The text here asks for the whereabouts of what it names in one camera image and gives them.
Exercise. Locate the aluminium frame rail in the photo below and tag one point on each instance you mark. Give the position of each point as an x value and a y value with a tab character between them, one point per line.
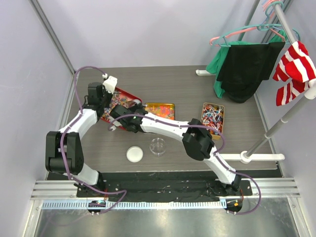
61	195

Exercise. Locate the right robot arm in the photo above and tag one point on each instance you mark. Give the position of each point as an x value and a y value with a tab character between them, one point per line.
195	137

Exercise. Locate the black hanging cloth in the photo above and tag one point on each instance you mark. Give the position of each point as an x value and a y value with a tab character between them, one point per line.
245	67

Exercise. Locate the gold gummy tin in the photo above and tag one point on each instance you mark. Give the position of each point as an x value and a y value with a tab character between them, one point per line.
163	110

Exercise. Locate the pink clothes hanger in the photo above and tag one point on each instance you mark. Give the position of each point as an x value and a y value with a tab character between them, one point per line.
266	6

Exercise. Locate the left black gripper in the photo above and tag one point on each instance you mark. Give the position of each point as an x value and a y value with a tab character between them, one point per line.
110	96

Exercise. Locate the clear round jar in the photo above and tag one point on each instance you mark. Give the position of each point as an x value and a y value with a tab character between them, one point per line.
158	147

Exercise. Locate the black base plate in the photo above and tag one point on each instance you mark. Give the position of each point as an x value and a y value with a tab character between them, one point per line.
183	186

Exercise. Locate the red white striped sock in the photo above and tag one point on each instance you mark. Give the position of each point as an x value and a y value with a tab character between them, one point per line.
297	69

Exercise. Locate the white round lid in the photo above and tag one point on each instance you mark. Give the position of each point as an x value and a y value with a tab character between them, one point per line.
134	154

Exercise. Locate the white clothes rack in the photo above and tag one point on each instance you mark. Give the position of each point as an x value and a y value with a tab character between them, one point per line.
310	94

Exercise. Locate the green hanging garment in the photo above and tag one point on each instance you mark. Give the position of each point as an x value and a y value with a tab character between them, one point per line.
215	65

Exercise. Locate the small gold lollipop tin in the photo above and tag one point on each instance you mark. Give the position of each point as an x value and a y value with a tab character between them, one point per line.
213	115

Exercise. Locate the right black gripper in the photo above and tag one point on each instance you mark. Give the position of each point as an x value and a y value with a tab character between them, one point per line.
135	110

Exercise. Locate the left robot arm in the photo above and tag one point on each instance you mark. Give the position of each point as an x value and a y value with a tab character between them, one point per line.
63	151

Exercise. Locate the teal clothes hanger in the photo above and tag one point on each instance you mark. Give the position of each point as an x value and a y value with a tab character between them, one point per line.
277	29

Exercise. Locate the red candy tin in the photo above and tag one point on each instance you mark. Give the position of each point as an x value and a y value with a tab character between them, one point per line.
120	97

